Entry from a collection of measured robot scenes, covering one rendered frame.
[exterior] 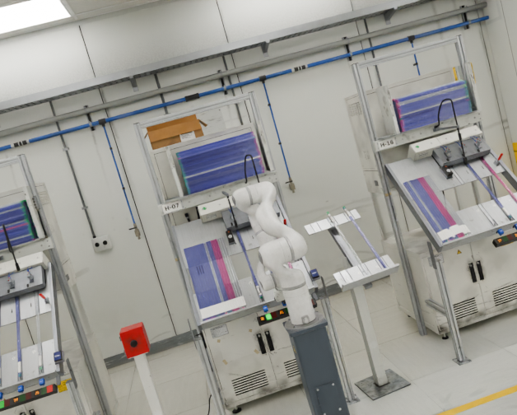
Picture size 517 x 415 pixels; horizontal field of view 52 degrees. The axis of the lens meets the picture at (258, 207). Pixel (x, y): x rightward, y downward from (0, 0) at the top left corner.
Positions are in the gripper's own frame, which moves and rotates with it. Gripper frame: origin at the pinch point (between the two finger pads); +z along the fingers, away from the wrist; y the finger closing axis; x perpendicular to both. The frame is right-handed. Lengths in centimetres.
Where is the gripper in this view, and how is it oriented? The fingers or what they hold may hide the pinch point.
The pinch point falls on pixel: (283, 300)
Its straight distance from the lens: 294.0
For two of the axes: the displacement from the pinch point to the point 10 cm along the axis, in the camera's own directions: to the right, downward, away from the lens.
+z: 0.8, 6.1, 7.9
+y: 9.3, -3.2, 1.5
